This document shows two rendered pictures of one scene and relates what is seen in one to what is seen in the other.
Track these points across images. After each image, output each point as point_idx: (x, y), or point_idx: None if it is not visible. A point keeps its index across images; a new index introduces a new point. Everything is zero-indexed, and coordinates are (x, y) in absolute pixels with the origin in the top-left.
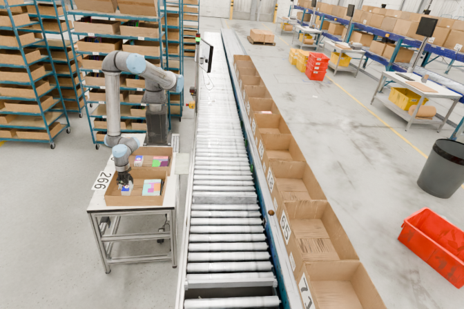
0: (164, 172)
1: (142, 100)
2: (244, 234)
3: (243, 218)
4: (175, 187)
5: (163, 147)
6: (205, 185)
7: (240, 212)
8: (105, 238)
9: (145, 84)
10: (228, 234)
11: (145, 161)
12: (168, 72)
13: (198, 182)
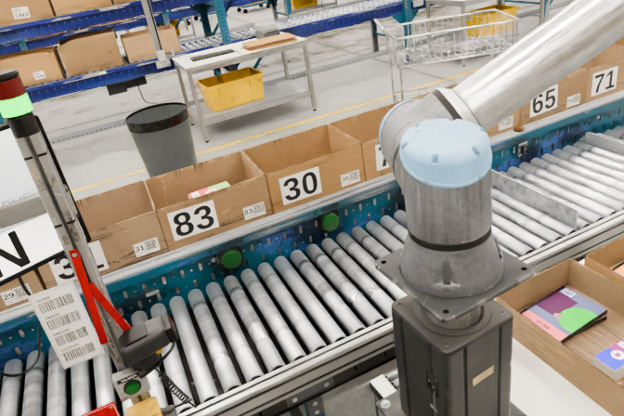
0: (590, 266)
1: (513, 276)
2: (556, 169)
3: (531, 177)
4: (581, 260)
5: (518, 311)
6: (520, 231)
7: (525, 181)
8: None
9: (488, 212)
10: (577, 178)
11: (592, 357)
12: (448, 90)
13: (523, 243)
